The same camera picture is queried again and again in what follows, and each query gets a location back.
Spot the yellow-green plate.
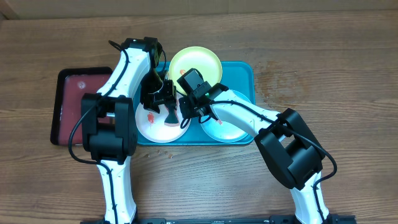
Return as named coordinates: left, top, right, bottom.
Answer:
left=168, top=46, right=223, bottom=95

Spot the white plate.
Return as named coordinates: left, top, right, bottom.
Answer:
left=135, top=104, right=190, bottom=143

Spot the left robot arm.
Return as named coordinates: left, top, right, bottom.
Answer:
left=75, top=37, right=177, bottom=223

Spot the teal plastic serving tray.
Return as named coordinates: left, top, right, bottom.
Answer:
left=133, top=62, right=255, bottom=146

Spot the light blue plate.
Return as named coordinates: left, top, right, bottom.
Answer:
left=198, top=89, right=253, bottom=144

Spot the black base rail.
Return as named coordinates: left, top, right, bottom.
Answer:
left=80, top=214, right=357, bottom=224

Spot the black red-lined water tray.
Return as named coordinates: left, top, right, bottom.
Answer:
left=50, top=67, right=113, bottom=146

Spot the green and orange sponge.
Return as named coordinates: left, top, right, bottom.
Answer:
left=164, top=105, right=180, bottom=127

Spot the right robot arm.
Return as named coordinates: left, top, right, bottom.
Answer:
left=177, top=68, right=329, bottom=223

